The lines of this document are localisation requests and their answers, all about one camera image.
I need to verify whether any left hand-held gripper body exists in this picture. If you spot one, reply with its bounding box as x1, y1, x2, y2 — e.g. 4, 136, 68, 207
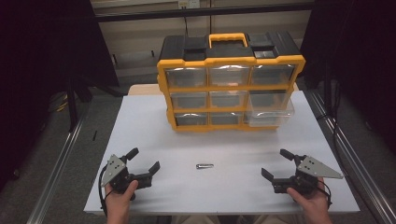
100, 154, 154, 202

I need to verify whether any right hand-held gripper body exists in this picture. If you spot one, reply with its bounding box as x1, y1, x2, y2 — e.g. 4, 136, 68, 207
271, 154, 345, 196

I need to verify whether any pulled-out clear plastic drawer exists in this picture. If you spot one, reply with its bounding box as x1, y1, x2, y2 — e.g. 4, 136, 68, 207
246, 90, 295, 128

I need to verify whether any person's left hand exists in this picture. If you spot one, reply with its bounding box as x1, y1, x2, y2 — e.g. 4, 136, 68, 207
105, 179, 140, 217

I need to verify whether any person's right hand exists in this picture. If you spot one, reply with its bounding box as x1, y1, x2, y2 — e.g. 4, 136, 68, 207
286, 176, 332, 218

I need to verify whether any person's right leg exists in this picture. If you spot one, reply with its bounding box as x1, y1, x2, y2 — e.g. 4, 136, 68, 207
252, 214, 308, 224

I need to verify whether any wooden table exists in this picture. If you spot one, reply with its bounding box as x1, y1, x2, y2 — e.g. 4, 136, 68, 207
127, 83, 301, 96

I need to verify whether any black metal stand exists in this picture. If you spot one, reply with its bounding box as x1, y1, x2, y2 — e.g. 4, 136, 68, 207
66, 74, 126, 133

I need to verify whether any set of closed clear drawers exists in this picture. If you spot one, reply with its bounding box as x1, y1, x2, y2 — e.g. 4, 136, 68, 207
163, 64, 296, 127

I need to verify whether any yellow black organizer cabinet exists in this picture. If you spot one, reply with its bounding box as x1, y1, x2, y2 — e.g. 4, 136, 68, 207
156, 32, 306, 133

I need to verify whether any black curtain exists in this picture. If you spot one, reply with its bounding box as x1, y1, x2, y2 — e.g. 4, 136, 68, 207
0, 0, 120, 191
300, 0, 396, 154

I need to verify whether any black horizontal bar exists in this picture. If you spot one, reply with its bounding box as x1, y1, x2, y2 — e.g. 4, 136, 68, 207
94, 2, 316, 23

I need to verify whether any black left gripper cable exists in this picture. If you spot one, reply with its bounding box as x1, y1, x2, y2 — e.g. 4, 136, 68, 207
97, 164, 109, 217

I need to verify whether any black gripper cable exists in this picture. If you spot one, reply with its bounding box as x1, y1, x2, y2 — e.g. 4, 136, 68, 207
317, 179, 333, 209
97, 164, 109, 217

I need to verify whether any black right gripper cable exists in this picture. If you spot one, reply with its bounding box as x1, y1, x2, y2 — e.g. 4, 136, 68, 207
317, 179, 333, 209

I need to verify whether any aluminium floor rail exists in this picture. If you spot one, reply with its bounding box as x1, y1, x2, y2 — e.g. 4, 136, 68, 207
304, 89, 396, 224
25, 102, 91, 224

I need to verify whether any black hanging cable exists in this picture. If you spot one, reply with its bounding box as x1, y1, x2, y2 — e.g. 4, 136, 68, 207
183, 7, 191, 37
208, 0, 214, 35

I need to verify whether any white wall outlet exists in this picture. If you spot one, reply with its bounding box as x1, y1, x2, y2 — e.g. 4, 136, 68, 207
177, 0, 202, 9

